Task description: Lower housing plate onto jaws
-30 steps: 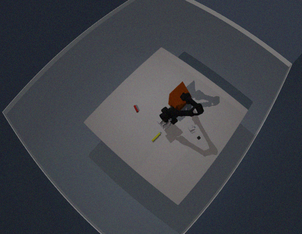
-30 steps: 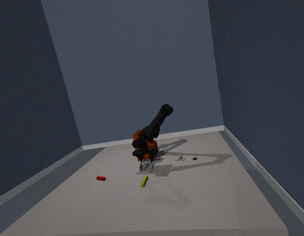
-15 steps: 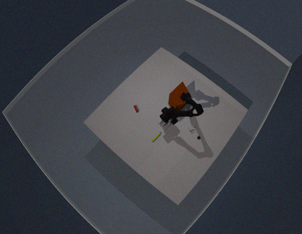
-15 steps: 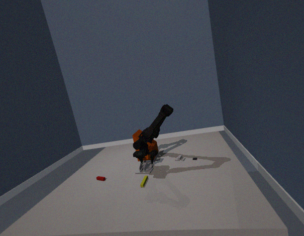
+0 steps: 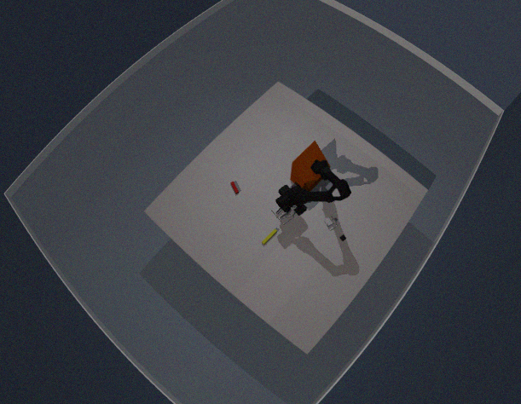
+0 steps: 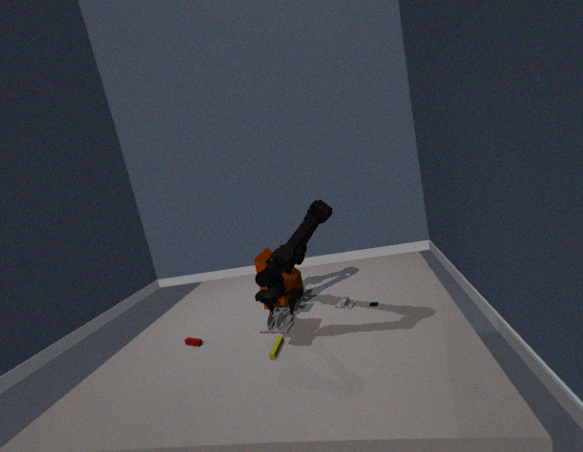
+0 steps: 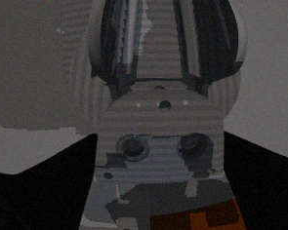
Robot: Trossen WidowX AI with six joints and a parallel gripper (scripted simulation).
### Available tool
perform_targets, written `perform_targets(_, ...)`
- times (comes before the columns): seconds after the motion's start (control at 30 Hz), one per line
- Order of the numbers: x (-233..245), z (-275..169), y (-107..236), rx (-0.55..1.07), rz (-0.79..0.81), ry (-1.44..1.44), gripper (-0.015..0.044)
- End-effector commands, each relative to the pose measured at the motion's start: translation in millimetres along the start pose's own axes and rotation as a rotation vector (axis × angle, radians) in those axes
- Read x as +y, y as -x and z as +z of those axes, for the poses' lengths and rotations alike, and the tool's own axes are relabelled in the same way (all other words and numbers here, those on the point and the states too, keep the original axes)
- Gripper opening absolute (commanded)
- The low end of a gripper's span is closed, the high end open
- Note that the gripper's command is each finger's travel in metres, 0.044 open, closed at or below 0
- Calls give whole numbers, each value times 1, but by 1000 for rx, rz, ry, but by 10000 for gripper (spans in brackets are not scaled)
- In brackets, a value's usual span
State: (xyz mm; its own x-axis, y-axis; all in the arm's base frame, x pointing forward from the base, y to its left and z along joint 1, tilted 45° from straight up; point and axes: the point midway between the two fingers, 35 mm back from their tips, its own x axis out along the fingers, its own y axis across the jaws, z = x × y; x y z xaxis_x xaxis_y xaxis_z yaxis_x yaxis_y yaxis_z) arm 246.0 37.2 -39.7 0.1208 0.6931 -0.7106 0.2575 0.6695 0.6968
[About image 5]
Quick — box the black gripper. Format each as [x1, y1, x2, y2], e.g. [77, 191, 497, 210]
[279, 185, 307, 216]

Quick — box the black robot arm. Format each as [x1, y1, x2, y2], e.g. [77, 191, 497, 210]
[275, 159, 351, 212]

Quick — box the yellow rectangular bar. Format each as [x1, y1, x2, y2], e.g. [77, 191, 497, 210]
[262, 229, 277, 245]

